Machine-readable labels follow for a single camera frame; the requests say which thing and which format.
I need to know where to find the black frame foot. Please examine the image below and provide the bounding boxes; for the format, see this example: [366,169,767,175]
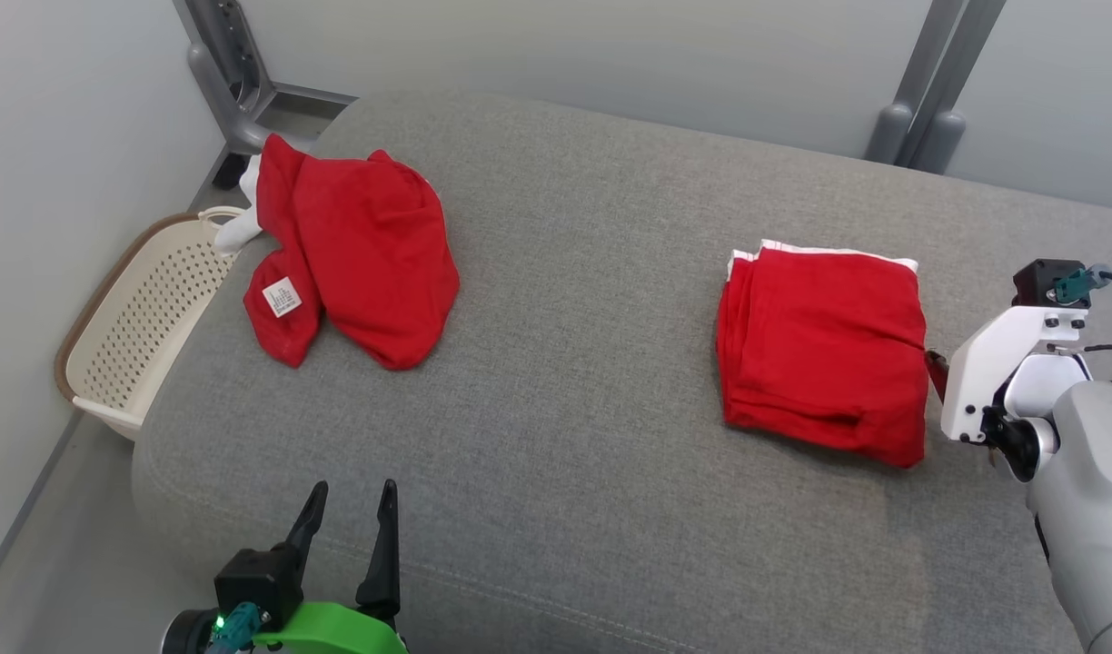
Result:
[213,153,253,192]

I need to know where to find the teal right camera connector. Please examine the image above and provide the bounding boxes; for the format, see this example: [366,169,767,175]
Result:
[1054,264,1112,305]

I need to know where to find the grey metal frame bracket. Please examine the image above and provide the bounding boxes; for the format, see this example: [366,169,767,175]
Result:
[174,0,359,157]

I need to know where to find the grey metal post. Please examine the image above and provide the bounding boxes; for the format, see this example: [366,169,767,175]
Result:
[910,0,1008,175]
[865,0,968,166]

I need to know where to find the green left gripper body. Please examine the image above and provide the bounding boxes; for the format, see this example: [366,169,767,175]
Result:
[252,601,410,654]

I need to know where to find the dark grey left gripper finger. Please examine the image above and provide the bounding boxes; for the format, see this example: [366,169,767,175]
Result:
[286,481,330,570]
[356,480,402,620]

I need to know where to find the teal camera connector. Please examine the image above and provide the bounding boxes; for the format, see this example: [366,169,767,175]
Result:
[204,603,268,654]
[1054,264,1112,305]

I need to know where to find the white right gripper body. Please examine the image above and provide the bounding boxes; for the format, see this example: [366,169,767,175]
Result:
[940,306,1091,444]

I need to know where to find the red jersey with white sleeves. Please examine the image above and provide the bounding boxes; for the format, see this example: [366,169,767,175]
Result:
[213,134,462,372]

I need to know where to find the red shorts with white trim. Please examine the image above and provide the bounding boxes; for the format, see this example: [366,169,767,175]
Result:
[716,239,929,470]

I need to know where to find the beige perforated laundry basket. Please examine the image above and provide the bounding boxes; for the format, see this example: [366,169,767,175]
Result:
[55,207,250,442]

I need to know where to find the teal left camera connector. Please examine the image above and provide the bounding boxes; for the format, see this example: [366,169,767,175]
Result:
[204,603,268,654]

